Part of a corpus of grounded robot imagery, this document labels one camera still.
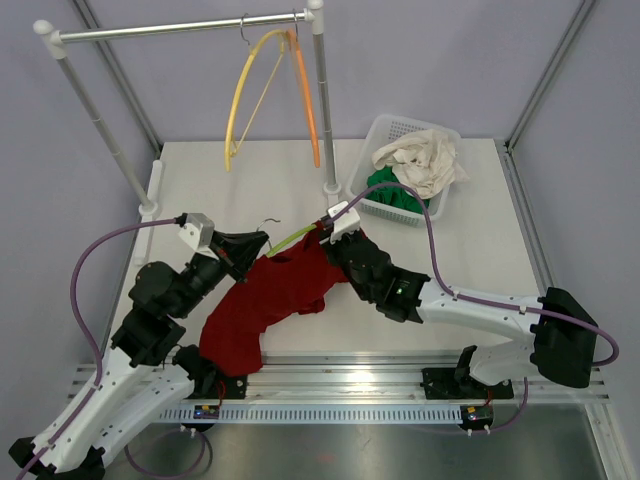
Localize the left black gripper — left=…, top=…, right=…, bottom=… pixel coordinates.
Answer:
left=171, top=230, right=269, bottom=319

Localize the green hanger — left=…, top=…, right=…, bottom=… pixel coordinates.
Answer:
left=255, top=217, right=317, bottom=258

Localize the red t shirt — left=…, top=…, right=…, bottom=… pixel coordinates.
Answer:
left=199, top=228, right=347, bottom=377

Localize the green t shirt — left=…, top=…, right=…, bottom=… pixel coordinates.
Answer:
left=366, top=167, right=422, bottom=213

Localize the white t shirt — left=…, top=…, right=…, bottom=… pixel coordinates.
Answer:
left=371, top=128, right=470, bottom=199

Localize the orange hanger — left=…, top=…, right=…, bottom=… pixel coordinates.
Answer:
left=287, top=10, right=321, bottom=168

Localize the yellow hanger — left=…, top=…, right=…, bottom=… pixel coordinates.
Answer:
left=223, top=28, right=288, bottom=173

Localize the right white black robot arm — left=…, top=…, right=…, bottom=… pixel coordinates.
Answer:
left=321, top=230, right=597, bottom=400

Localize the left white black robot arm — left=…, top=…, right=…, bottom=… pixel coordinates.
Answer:
left=9, top=226, right=268, bottom=479

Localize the white plastic basket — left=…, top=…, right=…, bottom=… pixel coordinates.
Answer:
left=346, top=114, right=469, bottom=227

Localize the metal clothes rack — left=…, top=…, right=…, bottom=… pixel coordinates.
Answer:
left=33, top=1, right=342, bottom=220

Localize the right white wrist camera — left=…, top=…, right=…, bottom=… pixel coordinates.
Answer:
left=321, top=201, right=360, bottom=244

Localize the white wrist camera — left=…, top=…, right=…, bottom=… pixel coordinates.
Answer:
left=321, top=201, right=360, bottom=244
left=177, top=213, right=217, bottom=259

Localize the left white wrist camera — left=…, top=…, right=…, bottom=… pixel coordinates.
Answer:
left=177, top=213, right=217, bottom=259

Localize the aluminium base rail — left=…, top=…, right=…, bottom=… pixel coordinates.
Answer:
left=67, top=349, right=612, bottom=426

